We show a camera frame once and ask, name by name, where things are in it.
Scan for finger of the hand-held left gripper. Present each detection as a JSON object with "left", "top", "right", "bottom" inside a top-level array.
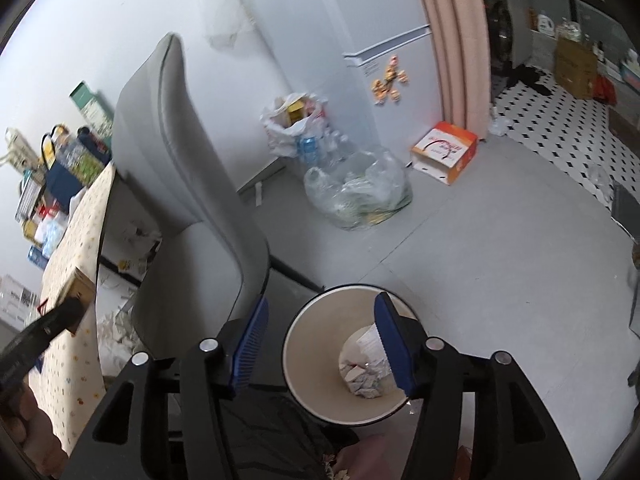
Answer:
[{"left": 27, "top": 297, "right": 87, "bottom": 353}]

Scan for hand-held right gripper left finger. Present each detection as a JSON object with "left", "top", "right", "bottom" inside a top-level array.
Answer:
[{"left": 62, "top": 296, "right": 271, "bottom": 480}]

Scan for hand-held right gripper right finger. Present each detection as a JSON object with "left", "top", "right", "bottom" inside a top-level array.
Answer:
[{"left": 374, "top": 291, "right": 581, "bottom": 480}]

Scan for white paper sheet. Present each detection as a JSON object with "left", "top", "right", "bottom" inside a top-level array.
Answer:
[{"left": 356, "top": 324, "right": 387, "bottom": 362}]

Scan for small brown cardboard box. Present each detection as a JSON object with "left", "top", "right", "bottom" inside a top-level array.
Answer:
[{"left": 58, "top": 267, "right": 97, "bottom": 337}]

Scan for white trash bin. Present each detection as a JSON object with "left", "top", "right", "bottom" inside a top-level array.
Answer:
[{"left": 281, "top": 285, "right": 420, "bottom": 429}]

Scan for person's left hand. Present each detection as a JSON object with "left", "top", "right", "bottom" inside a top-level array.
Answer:
[{"left": 0, "top": 377, "right": 68, "bottom": 480}]

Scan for floral printed tablecloth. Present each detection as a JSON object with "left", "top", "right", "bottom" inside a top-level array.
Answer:
[{"left": 24, "top": 162, "right": 119, "bottom": 457}]

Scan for dark cloth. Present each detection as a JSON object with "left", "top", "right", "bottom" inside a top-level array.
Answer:
[{"left": 219, "top": 394, "right": 353, "bottom": 480}]

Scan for pink cloth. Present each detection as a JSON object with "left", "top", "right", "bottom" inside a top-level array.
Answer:
[{"left": 320, "top": 432, "right": 418, "bottom": 480}]

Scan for navy lunch bag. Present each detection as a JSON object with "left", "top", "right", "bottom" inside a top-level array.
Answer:
[{"left": 43, "top": 132, "right": 112, "bottom": 213}]

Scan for large green tea bottle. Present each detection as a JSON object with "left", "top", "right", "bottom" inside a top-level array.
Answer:
[{"left": 62, "top": 134, "right": 110, "bottom": 183}]

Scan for clear bag of bottles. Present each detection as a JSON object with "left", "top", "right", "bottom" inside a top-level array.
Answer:
[{"left": 303, "top": 141, "right": 414, "bottom": 232}]

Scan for grey chair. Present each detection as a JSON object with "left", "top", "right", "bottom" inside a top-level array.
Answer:
[{"left": 110, "top": 32, "right": 274, "bottom": 362}]

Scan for orange and white box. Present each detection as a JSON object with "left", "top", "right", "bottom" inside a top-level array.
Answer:
[{"left": 409, "top": 120, "right": 479, "bottom": 187}]

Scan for green carton box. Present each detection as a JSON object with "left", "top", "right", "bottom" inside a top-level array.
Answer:
[{"left": 68, "top": 81, "right": 114, "bottom": 137}]

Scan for yellow figure fridge magnets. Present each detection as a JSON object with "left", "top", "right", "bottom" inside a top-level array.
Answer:
[{"left": 369, "top": 56, "right": 412, "bottom": 107}]

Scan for pink curtain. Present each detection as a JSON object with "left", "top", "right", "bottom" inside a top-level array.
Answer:
[{"left": 409, "top": 0, "right": 495, "bottom": 142}]

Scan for white refrigerator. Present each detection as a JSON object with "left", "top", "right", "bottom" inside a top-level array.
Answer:
[{"left": 234, "top": 0, "right": 447, "bottom": 173}]

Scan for red bag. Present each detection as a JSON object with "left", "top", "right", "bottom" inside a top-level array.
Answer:
[{"left": 592, "top": 74, "right": 619, "bottom": 107}]

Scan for large brown cardboard box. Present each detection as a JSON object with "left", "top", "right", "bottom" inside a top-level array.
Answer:
[{"left": 554, "top": 34, "right": 599, "bottom": 102}]

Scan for white hanging plastic bag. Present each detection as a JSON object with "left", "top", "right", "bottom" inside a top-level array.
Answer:
[{"left": 196, "top": 0, "right": 257, "bottom": 52}]

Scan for washing machine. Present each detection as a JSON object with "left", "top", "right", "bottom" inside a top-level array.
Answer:
[{"left": 481, "top": 0, "right": 532, "bottom": 70}]

